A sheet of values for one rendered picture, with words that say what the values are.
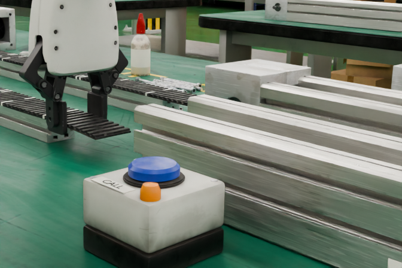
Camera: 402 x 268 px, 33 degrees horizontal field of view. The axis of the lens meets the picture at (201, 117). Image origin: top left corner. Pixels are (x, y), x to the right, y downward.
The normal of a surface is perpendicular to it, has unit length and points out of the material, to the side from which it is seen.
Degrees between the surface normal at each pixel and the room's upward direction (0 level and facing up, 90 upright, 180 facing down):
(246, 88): 90
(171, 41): 90
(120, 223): 90
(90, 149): 0
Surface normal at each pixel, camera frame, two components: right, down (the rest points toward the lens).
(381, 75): -0.34, 0.21
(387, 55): -0.66, 0.16
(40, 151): 0.03, -0.97
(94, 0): 0.73, 0.18
